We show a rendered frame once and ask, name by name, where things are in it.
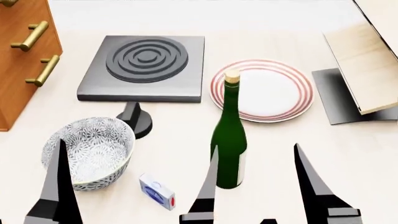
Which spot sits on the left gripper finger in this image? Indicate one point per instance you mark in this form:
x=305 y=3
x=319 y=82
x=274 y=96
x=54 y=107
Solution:
x=63 y=186

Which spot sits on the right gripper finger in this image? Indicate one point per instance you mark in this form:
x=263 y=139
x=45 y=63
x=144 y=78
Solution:
x=317 y=198
x=206 y=198

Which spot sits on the green wine bottle with cork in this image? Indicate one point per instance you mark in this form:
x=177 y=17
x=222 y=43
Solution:
x=228 y=140

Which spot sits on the wooden drawer cabinet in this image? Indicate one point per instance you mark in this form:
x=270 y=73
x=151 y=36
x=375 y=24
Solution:
x=18 y=81

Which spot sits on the small white blue carton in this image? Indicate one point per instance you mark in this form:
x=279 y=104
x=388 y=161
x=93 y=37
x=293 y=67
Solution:
x=155 y=191

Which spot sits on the grey floral patterned bowl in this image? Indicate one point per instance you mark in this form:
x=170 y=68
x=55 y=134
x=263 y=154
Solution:
x=96 y=144

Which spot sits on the black stove knob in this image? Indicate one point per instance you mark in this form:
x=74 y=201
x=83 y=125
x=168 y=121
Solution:
x=141 y=123

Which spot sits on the grey square stove plate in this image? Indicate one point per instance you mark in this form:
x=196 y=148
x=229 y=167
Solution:
x=99 y=86

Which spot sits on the white plate with red rings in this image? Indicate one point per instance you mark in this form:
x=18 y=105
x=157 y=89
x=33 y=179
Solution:
x=273 y=93

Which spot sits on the light wooden board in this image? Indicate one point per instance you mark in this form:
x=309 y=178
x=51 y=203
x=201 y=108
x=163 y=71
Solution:
x=363 y=70

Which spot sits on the white panel with dark edge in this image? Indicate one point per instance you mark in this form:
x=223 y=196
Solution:
x=382 y=16

